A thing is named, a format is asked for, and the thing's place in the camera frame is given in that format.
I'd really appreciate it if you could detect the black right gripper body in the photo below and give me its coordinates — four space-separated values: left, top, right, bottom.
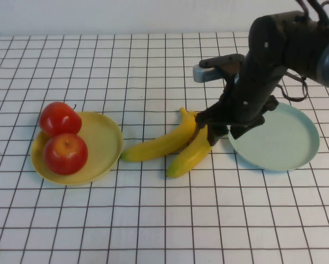
216 56 285 139

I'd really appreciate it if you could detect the yellow plastic banana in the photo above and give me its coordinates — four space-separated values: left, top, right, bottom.
120 107 200 163
166 123 212 178

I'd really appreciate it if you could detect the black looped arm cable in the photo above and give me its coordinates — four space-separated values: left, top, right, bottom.
295 0 329 26

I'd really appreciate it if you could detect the light blue plastic plate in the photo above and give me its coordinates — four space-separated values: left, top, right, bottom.
227 102 321 173

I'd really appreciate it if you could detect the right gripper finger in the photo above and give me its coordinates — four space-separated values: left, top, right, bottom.
194 108 226 130
207 128 229 147

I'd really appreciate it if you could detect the thin black cable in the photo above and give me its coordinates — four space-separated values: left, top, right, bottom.
276 71 310 102

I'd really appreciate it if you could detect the red plastic apple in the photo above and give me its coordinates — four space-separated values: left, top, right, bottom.
39 101 83 138
42 133 89 176

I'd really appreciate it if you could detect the yellow plastic plate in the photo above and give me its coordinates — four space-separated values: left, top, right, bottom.
30 111 124 188

